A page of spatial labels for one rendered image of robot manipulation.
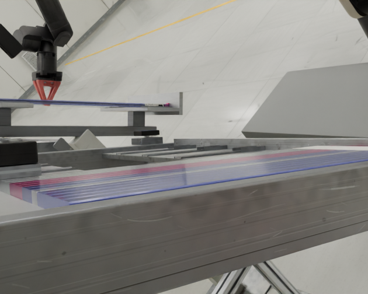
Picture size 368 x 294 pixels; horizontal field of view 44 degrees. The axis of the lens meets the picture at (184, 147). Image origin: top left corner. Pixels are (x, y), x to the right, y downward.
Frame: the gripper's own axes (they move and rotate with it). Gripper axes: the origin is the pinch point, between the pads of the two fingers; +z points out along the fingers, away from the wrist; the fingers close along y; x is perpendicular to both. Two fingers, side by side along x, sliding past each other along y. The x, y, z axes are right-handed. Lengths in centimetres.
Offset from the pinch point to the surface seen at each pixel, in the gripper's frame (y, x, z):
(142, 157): 60, 1, 11
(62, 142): -30.9, 14.6, 13.7
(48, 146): -35.0, 10.6, 15.3
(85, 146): 13.8, 7.2, 12.0
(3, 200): 96, -31, 11
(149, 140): 41.7, 12.6, 9.0
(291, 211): 111, -12, 11
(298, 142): 81, 21, 7
